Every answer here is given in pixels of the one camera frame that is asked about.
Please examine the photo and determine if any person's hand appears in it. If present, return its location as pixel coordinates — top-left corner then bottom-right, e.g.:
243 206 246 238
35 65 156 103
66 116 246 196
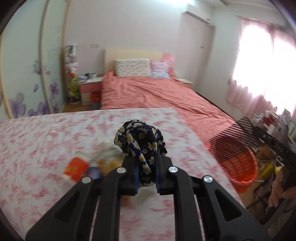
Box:
268 167 295 207

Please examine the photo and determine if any floral white pillow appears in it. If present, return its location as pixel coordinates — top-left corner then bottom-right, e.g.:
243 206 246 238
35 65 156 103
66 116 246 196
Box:
115 59 152 78

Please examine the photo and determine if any pink white nightstand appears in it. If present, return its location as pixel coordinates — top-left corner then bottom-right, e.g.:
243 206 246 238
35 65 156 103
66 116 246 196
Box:
79 77 103 106

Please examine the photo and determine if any pink striped pillow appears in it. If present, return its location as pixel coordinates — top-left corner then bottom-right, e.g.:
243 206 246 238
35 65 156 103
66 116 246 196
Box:
151 61 170 79

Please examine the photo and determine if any snack wrapper packet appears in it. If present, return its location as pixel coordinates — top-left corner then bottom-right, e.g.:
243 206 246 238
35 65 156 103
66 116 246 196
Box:
91 142 123 176

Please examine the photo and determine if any right side nightstand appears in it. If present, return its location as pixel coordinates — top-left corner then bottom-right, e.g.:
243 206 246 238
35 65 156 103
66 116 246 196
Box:
177 78 193 89

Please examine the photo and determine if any floral pink tablecloth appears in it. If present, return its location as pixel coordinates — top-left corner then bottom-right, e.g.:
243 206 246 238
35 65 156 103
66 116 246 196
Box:
0 107 246 241

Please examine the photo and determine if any white wall air conditioner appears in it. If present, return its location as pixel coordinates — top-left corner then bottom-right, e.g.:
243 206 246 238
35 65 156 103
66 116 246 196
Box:
183 4 211 24

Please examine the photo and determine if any cluttered desk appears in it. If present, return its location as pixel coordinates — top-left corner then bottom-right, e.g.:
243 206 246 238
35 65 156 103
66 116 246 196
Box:
251 109 295 162

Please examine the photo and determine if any clear tube of plush toys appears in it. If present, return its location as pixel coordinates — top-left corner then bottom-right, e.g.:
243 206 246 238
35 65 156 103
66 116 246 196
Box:
65 45 80 104

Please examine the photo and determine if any purple foil packet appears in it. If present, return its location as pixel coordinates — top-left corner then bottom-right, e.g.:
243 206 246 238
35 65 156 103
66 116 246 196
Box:
87 167 103 180

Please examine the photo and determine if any navy daisy print cloth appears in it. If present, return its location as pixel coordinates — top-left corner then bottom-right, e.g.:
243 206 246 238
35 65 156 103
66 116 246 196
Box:
114 120 168 187

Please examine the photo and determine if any red paper cup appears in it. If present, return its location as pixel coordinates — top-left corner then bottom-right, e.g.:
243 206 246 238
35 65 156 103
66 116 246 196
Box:
61 157 89 183

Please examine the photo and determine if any wardrobe with purple flowers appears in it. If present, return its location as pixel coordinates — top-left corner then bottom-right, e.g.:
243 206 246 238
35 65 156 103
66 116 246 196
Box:
1 1 70 121

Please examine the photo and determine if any bed with coral duvet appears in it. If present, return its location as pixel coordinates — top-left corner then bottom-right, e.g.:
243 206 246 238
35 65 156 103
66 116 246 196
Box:
101 48 234 144

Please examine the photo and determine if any orange plastic laundry basket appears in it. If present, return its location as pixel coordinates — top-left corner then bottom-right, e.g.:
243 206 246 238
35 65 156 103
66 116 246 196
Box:
207 116 260 193

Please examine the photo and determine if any pink window curtain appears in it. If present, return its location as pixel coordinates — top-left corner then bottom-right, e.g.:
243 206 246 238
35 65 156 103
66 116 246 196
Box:
225 17 295 118

